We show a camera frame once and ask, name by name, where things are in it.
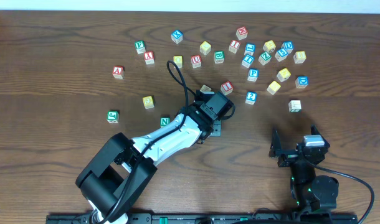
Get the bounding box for blue T block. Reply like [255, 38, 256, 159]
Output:
[242, 54, 255, 68]

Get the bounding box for green B block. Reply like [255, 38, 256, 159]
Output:
[214, 50, 225, 63]

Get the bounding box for yellow block lower left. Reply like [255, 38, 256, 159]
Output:
[143, 96, 154, 109]

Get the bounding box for white F block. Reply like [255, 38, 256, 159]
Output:
[288, 100, 302, 113]

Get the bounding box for blue D block lower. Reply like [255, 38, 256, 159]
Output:
[295, 76, 309, 88]

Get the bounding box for white K block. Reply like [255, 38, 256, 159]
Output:
[199, 85, 212, 94]

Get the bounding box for green Z block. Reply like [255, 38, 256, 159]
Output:
[259, 52, 272, 65]

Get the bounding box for red U block upper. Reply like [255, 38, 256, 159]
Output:
[191, 55, 202, 68]

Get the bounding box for yellow block far right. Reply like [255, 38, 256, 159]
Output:
[293, 51, 306, 64]

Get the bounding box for red I block lower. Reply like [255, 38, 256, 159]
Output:
[221, 81, 234, 95]

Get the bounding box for yellow block centre left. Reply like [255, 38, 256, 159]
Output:
[173, 55, 183, 68]

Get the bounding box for blue S block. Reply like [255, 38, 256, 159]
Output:
[275, 48, 288, 62]

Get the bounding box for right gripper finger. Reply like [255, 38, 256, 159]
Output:
[268, 129, 283, 158]
[310, 124, 330, 148]

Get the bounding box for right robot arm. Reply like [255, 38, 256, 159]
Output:
[268, 126, 339, 221]

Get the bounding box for yellow block upper right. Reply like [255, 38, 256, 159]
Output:
[263, 40, 276, 54]

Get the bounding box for blue 2 block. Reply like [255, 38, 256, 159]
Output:
[245, 91, 257, 105]

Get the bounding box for blue P block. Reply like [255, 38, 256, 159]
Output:
[247, 68, 259, 82]

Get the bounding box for red I block upper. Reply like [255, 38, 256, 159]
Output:
[229, 40, 240, 54]

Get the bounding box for red i block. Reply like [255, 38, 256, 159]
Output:
[221, 81, 234, 95]
[229, 40, 240, 54]

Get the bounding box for blue X block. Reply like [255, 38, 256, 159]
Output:
[171, 30, 183, 44]

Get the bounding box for blue d block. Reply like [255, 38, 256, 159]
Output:
[281, 41, 294, 54]
[295, 76, 309, 88]

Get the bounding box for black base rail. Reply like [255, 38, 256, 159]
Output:
[45, 211, 358, 224]

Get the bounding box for green J block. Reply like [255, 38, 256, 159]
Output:
[107, 111, 119, 123]

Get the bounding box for yellow block mid right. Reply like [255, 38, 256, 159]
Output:
[277, 68, 291, 82]

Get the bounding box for yellow block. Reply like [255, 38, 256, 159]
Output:
[200, 41, 212, 55]
[263, 40, 276, 54]
[293, 51, 306, 64]
[173, 55, 183, 68]
[143, 96, 154, 109]
[267, 81, 281, 95]

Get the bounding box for yellow block lower right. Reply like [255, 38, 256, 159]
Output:
[267, 81, 281, 95]

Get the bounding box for green N block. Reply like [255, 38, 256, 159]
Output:
[160, 116, 171, 128]

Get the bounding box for red H block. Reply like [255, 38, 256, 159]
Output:
[236, 26, 249, 40]

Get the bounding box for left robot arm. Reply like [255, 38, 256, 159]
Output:
[75, 102, 228, 223]

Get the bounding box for blue L block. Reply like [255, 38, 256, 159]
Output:
[244, 43, 255, 56]

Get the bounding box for red A block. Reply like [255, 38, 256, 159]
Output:
[112, 66, 124, 79]

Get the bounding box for green F block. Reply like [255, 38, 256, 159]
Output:
[135, 40, 146, 54]

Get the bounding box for blue D block upper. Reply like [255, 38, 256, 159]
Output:
[281, 41, 294, 54]

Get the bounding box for yellow block upper centre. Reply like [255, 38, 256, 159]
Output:
[200, 41, 212, 55]

